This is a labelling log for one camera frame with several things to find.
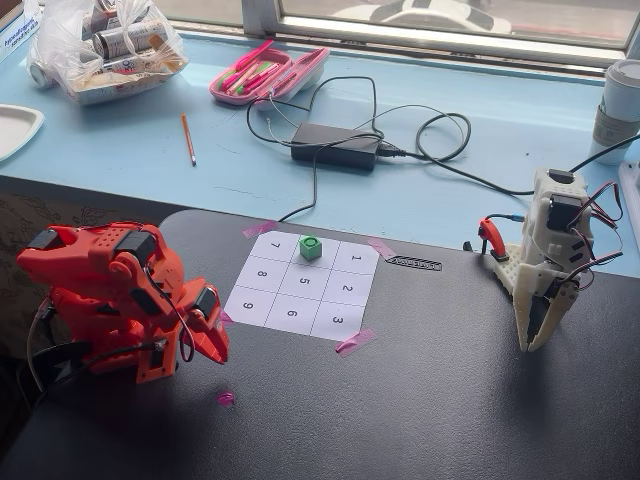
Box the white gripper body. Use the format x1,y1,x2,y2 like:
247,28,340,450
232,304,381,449
513,261,584,303

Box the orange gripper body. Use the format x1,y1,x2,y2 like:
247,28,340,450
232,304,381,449
180,279,222,327

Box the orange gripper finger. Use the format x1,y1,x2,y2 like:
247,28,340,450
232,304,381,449
188,326,222,363
198,311,232,366

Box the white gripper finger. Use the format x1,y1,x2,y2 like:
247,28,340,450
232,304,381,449
528,297,577,352
513,295,539,354

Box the green cube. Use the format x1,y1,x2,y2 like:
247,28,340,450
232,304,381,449
298,234,324,263

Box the numbered grid paper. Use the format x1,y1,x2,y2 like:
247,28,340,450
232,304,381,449
222,229,381,343

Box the orange table clamp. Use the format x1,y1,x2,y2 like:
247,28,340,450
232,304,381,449
476,215,510,263

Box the black striped sticker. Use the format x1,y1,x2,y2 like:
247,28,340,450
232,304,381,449
384,255,444,273

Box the white power strip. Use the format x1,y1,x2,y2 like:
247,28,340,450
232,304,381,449
617,160,640,202

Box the orange pencil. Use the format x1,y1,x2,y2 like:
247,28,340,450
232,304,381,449
180,113,198,168

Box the paper coffee cup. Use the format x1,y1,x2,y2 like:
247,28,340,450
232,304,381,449
588,59,640,167

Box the black power adapter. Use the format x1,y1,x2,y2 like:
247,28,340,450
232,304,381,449
290,122,383,173

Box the printed food box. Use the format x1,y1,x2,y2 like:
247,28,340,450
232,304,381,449
64,58,189,107

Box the pink pencil case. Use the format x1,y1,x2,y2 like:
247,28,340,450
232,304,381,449
208,45,331,107

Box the pink pen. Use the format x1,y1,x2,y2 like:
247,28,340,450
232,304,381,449
234,39,276,72

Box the white paper plate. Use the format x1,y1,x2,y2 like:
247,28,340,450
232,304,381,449
0,103,46,164

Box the printed drink can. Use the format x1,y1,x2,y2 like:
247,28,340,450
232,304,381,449
26,58,59,91
91,24,169,57

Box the clear plastic bag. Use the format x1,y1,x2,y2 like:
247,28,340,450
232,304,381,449
26,0,191,108

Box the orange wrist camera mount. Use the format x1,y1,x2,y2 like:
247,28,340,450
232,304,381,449
133,333,182,385

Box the black red servo wires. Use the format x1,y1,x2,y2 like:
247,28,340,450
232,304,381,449
567,180,625,292

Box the black camera cable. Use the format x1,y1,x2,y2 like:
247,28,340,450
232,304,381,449
29,337,169,401

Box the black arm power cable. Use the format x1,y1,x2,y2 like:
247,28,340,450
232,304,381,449
571,133,640,175

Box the black adapter input cable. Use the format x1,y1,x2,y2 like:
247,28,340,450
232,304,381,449
245,75,385,224

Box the grey usb cable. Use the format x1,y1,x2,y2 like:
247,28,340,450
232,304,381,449
24,297,55,394

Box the black adapter output cable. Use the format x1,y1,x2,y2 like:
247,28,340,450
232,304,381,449
374,103,537,197

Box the grey window frame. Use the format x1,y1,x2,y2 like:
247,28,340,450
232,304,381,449
241,0,640,77

